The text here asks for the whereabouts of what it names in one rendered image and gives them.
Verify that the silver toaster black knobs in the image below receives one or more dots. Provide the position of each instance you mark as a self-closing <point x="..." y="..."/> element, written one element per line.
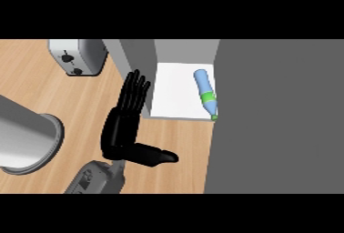
<point x="80" y="57"/>

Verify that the dark grey cabinet door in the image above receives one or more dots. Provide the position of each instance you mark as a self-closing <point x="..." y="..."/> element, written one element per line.
<point x="278" y="121"/>

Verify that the grey metal pot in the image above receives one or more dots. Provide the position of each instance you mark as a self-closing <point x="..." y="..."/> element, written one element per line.
<point x="24" y="136"/>

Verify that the blue water bottle green label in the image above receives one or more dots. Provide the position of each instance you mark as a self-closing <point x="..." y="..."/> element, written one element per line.
<point x="205" y="88"/>

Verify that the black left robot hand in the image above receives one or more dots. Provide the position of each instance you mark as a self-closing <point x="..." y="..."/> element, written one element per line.
<point x="120" y="130"/>

